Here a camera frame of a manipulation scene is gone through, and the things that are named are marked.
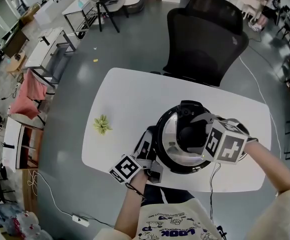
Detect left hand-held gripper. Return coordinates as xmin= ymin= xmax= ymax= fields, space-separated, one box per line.
xmin=109 ymin=130 xmax=164 ymax=185

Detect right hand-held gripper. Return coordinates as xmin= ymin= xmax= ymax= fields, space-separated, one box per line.
xmin=185 ymin=112 xmax=260 ymax=165

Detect black pressure cooker pot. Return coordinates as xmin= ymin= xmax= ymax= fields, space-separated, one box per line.
xmin=146 ymin=125 xmax=212 ymax=175

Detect pressure cooker lid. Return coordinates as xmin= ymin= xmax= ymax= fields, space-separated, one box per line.
xmin=156 ymin=99 xmax=220 ymax=169

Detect person's left forearm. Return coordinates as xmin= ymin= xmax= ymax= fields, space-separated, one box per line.
xmin=114 ymin=170 xmax=149 ymax=235

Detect person's right forearm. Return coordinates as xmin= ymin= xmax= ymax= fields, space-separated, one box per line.
xmin=243 ymin=140 xmax=290 ymax=197

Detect small green succulent plant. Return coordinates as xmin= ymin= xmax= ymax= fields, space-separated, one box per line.
xmin=93 ymin=114 xmax=113 ymax=136

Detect person's dark trousers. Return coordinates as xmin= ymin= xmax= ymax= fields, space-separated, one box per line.
xmin=142 ymin=183 xmax=196 ymax=206

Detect black mesh office chair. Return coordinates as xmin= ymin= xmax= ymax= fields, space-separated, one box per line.
xmin=162 ymin=0 xmax=250 ymax=88

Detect white power strip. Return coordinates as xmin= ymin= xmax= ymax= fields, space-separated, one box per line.
xmin=71 ymin=214 xmax=91 ymax=228

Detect wooden floor board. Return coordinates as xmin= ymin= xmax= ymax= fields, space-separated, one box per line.
xmin=21 ymin=168 xmax=40 ymax=211

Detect pink cloth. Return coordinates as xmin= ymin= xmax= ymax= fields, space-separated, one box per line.
xmin=9 ymin=68 xmax=48 ymax=120

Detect white cabinet brown drawers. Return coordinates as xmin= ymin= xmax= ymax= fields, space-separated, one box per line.
xmin=1 ymin=117 xmax=45 ymax=173

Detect white table grey drawer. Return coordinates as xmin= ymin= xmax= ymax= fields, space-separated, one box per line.
xmin=24 ymin=27 xmax=76 ymax=89

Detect pile of plastic bags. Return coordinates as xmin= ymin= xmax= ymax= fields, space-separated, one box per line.
xmin=0 ymin=202 xmax=46 ymax=240

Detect grey chair black legs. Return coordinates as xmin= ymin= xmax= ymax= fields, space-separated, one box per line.
xmin=86 ymin=0 xmax=130 ymax=34

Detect brown wooden desk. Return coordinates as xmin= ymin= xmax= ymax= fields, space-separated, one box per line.
xmin=1 ymin=25 xmax=30 ymax=59

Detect long white counter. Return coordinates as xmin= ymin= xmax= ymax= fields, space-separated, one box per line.
xmin=33 ymin=0 xmax=71 ymax=26

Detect cardboard box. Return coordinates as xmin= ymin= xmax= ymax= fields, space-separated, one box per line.
xmin=19 ymin=2 xmax=42 ymax=24

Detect left hand-held gripper cable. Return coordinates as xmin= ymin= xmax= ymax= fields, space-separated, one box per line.
xmin=124 ymin=182 xmax=148 ymax=203

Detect hand-held gripper cable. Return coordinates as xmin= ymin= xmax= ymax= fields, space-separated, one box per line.
xmin=209 ymin=162 xmax=222 ymax=226
xmin=124 ymin=182 xmax=148 ymax=203

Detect right hand-held gripper cable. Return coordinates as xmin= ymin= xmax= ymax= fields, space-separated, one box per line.
xmin=209 ymin=162 xmax=222 ymax=226

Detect black floor cable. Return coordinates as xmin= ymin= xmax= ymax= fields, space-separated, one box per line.
xmin=247 ymin=37 xmax=286 ymax=81

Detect white cable with tangle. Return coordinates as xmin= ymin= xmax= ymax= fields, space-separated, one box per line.
xmin=27 ymin=170 xmax=75 ymax=217

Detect white table wire shelf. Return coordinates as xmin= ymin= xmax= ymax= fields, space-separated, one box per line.
xmin=61 ymin=0 xmax=98 ymax=40

